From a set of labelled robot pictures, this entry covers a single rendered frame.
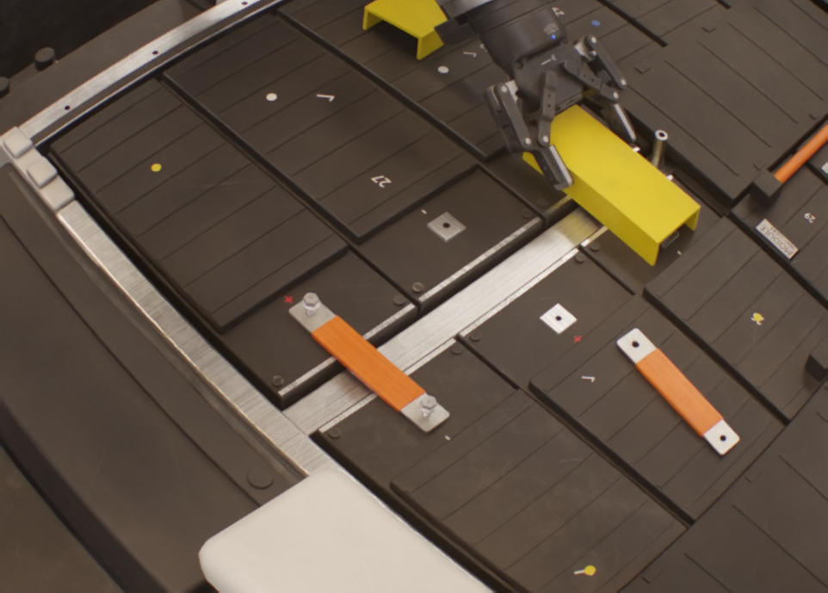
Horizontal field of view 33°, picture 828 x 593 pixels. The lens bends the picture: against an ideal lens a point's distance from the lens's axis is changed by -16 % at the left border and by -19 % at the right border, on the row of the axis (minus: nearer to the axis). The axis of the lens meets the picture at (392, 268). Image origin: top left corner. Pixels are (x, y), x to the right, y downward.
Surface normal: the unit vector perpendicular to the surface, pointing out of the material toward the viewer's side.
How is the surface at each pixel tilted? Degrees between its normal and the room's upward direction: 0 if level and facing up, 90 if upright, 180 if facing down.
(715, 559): 0
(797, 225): 0
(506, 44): 73
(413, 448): 0
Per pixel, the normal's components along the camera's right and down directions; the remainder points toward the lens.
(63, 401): 0.07, -0.66
